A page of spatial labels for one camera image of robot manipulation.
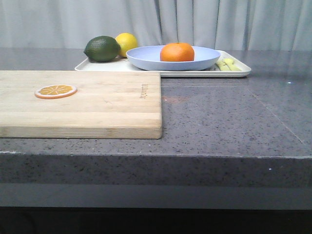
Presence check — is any light blue plate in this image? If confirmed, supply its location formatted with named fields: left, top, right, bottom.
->
left=126, top=45, right=221, bottom=72

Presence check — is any whole orange fruit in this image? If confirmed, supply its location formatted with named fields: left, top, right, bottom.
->
left=160, top=42, right=195, bottom=62

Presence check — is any cream rectangular tray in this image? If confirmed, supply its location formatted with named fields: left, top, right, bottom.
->
left=75, top=50, right=251, bottom=78

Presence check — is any wooden cutting board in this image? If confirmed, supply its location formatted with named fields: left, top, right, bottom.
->
left=0, top=70, right=162, bottom=139

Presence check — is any yellow lemon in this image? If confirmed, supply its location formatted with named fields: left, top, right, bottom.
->
left=115, top=33, right=138, bottom=58

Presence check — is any green lime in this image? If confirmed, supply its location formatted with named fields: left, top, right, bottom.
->
left=84, top=36, right=120, bottom=62

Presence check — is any pale yellow ginger piece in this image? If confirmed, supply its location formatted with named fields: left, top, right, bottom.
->
left=216, top=58, right=241, bottom=71

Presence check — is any orange slice piece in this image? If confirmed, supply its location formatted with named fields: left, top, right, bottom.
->
left=35, top=84, right=78, bottom=99

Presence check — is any grey curtain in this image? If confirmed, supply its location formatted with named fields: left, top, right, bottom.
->
left=0, top=0, right=312, bottom=51

